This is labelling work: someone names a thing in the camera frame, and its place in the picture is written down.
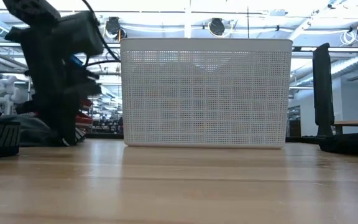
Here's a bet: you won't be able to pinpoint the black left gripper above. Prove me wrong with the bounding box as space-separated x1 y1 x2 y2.
4 26 104 147

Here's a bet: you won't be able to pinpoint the dark grey garment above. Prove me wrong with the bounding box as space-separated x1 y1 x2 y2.
0 113 86 147

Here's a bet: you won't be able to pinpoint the white perforated plastic basket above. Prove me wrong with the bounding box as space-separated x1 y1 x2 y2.
119 37 293 149

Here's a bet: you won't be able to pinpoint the plain black garment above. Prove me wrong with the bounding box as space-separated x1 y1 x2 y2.
318 129 358 158

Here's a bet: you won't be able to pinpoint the red storage bins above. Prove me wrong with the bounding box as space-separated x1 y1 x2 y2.
75 98 94 128

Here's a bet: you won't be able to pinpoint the large black monitor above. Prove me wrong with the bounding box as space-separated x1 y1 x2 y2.
311 42 336 138

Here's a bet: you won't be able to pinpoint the wooden table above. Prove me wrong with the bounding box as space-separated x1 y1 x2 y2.
333 118 358 136

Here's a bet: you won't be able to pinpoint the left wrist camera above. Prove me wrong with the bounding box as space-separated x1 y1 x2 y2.
57 11 105 58

